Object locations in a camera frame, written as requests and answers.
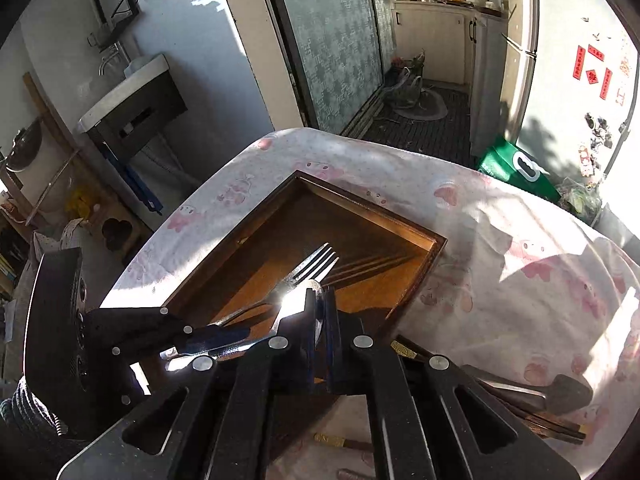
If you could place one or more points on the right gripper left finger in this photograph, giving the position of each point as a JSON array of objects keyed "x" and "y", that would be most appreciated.
[{"x": 215, "y": 422}]

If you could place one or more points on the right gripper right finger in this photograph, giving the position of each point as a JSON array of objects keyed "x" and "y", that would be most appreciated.
[{"x": 428, "y": 419}]

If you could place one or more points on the dark wooden chopstick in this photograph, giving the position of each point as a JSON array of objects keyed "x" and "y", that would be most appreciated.
[
  {"x": 341, "y": 442},
  {"x": 542, "y": 424}
]

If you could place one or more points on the silver fork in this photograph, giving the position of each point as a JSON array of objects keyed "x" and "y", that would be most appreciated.
[{"x": 280, "y": 294}]

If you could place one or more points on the metal cake server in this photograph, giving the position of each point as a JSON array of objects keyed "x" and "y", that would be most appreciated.
[{"x": 562, "y": 396}]

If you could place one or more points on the knitted sleeve forearm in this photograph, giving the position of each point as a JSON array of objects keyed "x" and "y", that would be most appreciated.
[{"x": 23, "y": 411}]

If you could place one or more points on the white kitchen cabinet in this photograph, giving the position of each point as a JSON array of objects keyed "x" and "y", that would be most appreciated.
[{"x": 459, "y": 43}]

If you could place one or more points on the pink patterned tablecloth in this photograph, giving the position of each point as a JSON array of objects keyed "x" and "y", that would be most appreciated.
[{"x": 523, "y": 289}]

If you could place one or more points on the dark wooden tray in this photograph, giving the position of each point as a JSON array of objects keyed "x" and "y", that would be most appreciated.
[{"x": 362, "y": 236}]

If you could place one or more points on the green box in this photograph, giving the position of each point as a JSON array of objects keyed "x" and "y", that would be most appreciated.
[{"x": 505, "y": 162}]

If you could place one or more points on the white sink basin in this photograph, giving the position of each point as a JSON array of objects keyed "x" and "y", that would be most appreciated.
[{"x": 125, "y": 90}]

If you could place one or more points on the grey refrigerator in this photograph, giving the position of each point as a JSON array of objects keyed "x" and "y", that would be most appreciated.
[{"x": 567, "y": 91}]

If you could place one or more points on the patterned sliding door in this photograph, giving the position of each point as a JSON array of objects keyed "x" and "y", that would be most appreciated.
[{"x": 338, "y": 52}]

